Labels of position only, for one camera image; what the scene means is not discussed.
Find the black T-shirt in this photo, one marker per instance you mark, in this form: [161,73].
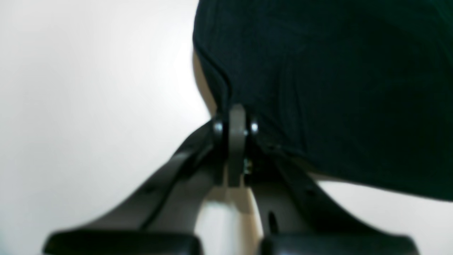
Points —
[362,89]

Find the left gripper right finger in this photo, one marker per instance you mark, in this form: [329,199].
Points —
[297,216]

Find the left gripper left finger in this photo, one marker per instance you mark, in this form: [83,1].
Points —
[159,218]

